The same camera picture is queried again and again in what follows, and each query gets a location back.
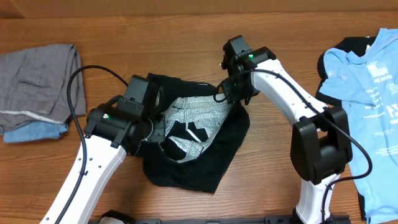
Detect black shorts with mesh lining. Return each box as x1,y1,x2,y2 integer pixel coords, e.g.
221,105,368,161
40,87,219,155
134,73,250,194

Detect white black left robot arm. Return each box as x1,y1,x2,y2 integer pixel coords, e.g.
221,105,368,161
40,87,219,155
42,75,165,223

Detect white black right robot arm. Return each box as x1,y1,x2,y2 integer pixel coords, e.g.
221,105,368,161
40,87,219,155
219,35,353,223

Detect folded blue cloth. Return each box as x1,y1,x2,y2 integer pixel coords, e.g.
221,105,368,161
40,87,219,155
2,121,68,143

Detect black garment under blue shirt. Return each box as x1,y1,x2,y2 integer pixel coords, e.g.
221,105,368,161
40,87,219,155
315,37,376,107

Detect light blue t-shirt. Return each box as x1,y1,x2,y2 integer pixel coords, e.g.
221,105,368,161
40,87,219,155
320,28,397,223

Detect folded grey shorts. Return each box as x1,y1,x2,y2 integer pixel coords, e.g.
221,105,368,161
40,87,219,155
1,44,81,133

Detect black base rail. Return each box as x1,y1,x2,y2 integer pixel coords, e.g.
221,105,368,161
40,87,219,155
90,210,352,224

